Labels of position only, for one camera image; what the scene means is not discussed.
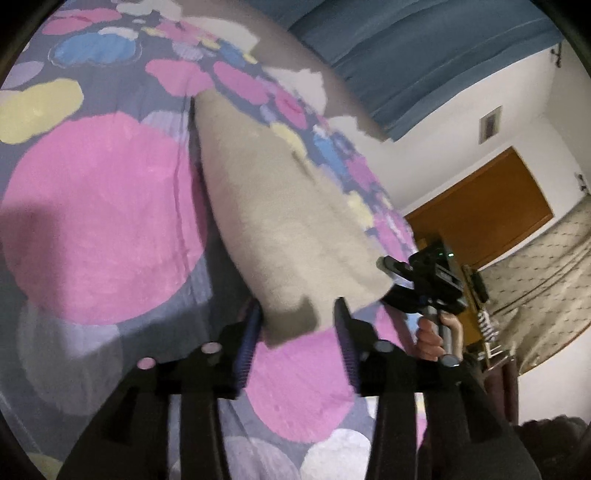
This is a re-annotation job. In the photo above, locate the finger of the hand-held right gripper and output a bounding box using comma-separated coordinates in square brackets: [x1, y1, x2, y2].
[381, 286, 419, 309]
[378, 256, 413, 281]

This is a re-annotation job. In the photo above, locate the wall vent cover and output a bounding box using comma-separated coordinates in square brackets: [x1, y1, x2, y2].
[479, 106, 503, 145]

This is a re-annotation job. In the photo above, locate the dark cloth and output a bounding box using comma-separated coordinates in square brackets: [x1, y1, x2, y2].
[510, 414, 588, 480]

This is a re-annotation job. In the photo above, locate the blanket with coloured circles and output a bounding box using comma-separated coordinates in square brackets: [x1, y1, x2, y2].
[0, 0, 428, 480]

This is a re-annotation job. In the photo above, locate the brown wooden door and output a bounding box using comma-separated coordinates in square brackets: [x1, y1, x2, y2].
[404, 147, 554, 271]

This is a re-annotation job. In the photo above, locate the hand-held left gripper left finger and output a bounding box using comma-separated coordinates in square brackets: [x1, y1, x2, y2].
[58, 300, 264, 480]

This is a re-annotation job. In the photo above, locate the beige patterned cloth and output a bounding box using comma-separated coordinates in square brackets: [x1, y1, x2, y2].
[475, 196, 591, 384]

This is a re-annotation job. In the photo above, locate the cream knitted sweater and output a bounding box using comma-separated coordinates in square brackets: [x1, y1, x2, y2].
[190, 88, 395, 348]

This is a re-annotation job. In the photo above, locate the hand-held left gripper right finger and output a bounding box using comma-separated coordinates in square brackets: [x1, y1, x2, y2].
[333, 298, 541, 480]

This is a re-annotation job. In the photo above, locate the person's right hand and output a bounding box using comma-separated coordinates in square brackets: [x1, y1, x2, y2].
[416, 313, 464, 363]

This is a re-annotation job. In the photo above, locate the blue curtain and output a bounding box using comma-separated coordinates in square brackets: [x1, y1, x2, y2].
[286, 0, 561, 143]

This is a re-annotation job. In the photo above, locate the wooden furniture piece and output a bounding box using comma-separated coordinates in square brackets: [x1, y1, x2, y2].
[462, 265, 520, 425]

